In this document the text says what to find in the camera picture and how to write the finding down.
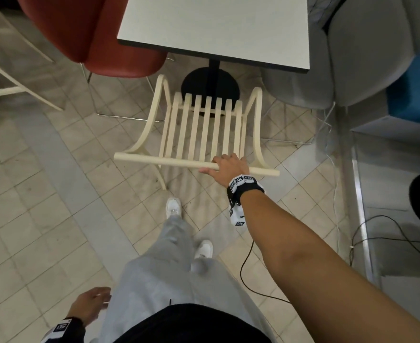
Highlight black marker wristband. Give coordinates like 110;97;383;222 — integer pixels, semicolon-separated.
227;174;266;228
40;317;86;343

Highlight grey trousers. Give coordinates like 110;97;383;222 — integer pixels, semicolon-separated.
97;214;279;343

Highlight black shirt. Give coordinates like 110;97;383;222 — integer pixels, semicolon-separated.
113;303;273;343

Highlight red upholstered chair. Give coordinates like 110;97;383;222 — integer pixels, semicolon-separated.
16;0;169;122

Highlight grey upholstered chair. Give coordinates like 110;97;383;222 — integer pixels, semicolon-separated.
260;0;416;148

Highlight black cable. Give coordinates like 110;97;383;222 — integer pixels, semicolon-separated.
239;241;291;305
349;214;420;269

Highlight white table with black base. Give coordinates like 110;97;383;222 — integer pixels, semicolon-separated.
116;0;310;108

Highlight person's right hand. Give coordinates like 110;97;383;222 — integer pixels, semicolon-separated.
199;153;250;188

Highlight white shoe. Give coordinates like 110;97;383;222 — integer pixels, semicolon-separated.
165;197;183;221
194;240;214;262

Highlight blue and white bench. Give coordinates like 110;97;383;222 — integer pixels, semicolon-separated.
349;53;420;141

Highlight white cable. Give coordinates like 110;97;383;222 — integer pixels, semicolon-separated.
322;103;343;226

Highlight person's right forearm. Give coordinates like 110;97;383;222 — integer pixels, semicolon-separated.
238;189;420;343

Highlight person's left hand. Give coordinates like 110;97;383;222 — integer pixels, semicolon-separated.
66;286;112;328

